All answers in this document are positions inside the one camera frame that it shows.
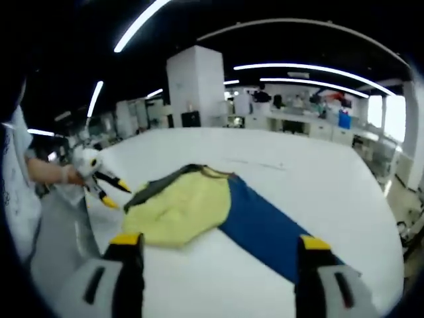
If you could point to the curved grey ceiling rail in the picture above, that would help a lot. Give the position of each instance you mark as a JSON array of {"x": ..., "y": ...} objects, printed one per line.
[{"x": 298, "y": 22}]

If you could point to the white square pillar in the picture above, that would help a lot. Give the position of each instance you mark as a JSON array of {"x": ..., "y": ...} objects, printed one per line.
[{"x": 195, "y": 83}]

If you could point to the bright window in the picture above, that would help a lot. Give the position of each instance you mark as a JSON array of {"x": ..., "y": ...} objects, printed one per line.
[{"x": 387, "y": 116}]

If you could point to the slim white column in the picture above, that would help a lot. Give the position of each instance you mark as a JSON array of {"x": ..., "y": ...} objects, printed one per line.
[{"x": 414, "y": 132}]

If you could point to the white ceiling light strip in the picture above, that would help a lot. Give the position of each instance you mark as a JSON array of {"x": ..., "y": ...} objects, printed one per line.
[
  {"x": 41, "y": 132},
  {"x": 154, "y": 93},
  {"x": 308, "y": 83},
  {"x": 95, "y": 98},
  {"x": 308, "y": 67},
  {"x": 139, "y": 23},
  {"x": 231, "y": 82}
]

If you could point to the blue container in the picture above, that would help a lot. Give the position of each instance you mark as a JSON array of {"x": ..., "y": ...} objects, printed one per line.
[{"x": 344, "y": 121}]

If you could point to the white counter cabinets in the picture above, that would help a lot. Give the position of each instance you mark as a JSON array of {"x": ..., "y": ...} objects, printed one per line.
[{"x": 324, "y": 129}]

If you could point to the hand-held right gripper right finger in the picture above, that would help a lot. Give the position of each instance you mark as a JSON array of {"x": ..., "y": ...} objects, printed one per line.
[{"x": 308, "y": 275}]

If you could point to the black box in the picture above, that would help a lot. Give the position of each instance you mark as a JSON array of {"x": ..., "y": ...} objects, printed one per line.
[{"x": 190, "y": 119}]

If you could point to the yellow and blue garment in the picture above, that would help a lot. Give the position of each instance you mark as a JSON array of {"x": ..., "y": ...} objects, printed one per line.
[{"x": 189, "y": 205}]

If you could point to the person's left hand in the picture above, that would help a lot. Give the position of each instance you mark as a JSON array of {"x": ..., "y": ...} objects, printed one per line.
[{"x": 73, "y": 175}]

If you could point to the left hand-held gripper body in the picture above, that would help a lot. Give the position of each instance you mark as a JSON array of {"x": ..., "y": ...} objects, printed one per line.
[{"x": 86, "y": 162}]

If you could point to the person's white printed shirt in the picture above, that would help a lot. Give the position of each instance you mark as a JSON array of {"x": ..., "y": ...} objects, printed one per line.
[{"x": 16, "y": 198}]

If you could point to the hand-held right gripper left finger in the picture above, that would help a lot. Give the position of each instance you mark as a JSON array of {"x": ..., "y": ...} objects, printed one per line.
[{"x": 130, "y": 265}]

